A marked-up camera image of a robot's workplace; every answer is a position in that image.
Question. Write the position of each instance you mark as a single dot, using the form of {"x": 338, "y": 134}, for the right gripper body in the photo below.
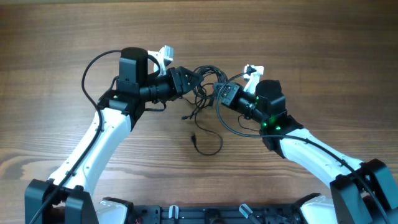
{"x": 227, "y": 101}

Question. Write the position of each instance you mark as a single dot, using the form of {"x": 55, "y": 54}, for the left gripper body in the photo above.
{"x": 180, "y": 89}

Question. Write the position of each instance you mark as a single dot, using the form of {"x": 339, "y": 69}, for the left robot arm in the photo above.
{"x": 67, "y": 195}

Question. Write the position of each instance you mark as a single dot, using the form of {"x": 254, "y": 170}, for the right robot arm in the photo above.
{"x": 361, "y": 192}

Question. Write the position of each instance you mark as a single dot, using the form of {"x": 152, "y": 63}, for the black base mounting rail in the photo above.
{"x": 268, "y": 214}

